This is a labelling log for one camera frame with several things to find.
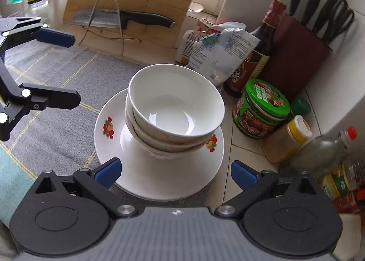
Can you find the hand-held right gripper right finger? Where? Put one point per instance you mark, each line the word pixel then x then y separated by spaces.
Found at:
pixel 243 175

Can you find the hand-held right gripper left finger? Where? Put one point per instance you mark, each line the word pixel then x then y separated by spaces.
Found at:
pixel 107 172

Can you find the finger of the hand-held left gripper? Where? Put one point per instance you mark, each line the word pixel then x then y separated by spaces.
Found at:
pixel 54 36
pixel 57 99

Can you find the white pink-flower bowl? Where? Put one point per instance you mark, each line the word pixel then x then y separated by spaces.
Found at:
pixel 171 101
pixel 148 139
pixel 165 155

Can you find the grey and blue checked towel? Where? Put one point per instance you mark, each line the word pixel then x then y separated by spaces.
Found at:
pixel 57 73

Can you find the yellow-capped spice bottle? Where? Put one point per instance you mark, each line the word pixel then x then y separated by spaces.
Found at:
pixel 282 144

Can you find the green-lidded food tub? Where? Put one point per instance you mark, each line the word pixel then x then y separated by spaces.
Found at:
pixel 256 112

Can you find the clear bottle with red cap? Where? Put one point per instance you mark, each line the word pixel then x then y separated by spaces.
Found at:
pixel 319 152

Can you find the small green-capped jar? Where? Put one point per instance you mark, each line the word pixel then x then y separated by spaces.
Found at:
pixel 300 105

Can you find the red packet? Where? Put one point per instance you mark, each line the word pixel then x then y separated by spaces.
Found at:
pixel 349 202

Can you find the white food packet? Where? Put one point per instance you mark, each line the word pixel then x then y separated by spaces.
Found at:
pixel 228 53

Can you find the dark red knife block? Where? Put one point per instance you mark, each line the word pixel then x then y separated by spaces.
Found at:
pixel 296 58

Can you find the dark sauce bottle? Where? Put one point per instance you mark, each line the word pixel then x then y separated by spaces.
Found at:
pixel 258 47

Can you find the printed food packet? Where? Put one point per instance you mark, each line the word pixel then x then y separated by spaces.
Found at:
pixel 185 47

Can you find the green binder clip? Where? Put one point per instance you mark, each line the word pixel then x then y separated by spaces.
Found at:
pixel 209 40

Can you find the metal binder clip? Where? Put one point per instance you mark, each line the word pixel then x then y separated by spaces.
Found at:
pixel 205 23

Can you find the black kitchen scissors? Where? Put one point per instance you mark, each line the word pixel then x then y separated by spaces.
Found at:
pixel 339 23

